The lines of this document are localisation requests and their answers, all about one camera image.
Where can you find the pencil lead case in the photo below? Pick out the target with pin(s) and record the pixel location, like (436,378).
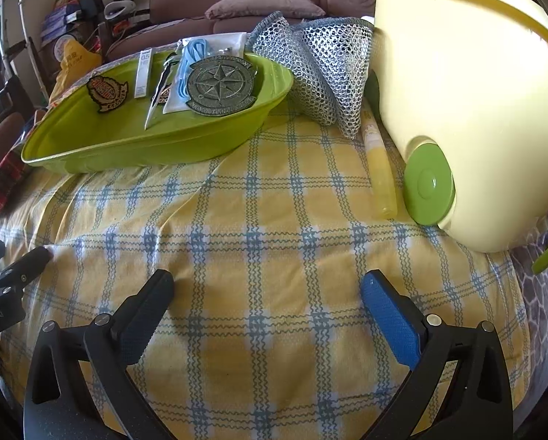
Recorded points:
(143,73)

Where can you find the white curved pole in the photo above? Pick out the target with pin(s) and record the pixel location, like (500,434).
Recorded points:
(28,32)

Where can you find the silver mesh pouch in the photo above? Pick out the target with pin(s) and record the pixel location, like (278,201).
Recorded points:
(329,68)

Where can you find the white grey appliance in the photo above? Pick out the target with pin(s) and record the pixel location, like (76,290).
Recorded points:
(118,8)

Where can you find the yellow plastic bag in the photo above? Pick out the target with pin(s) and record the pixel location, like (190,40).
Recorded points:
(72,68)

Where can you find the red plaid cloth pouch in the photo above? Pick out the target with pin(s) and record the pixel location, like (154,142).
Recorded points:
(8,178)

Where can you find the yellow plastic tub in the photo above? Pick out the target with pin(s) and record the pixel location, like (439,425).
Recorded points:
(475,78)

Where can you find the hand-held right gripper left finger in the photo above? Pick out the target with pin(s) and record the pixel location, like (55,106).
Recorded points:
(138,330)

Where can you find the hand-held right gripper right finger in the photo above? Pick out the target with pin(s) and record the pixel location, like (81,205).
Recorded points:
(393,321)

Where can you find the beige cushion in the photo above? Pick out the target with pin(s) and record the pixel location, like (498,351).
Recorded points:
(264,8)

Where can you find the yellow tube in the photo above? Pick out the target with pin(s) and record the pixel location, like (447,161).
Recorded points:
(381,174)

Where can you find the green plastic tray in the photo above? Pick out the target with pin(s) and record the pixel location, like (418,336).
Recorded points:
(164,142)

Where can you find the embroidered crest patch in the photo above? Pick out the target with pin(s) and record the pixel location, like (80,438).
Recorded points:
(164,95)
(106,89)

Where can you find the grey stone pattern cloth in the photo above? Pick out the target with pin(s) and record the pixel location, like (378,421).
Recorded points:
(537,307)

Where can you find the yellow checked tablecloth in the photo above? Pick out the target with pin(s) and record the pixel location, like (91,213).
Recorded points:
(255,247)

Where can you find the stack of blue boxes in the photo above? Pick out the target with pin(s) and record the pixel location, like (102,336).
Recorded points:
(58,20)

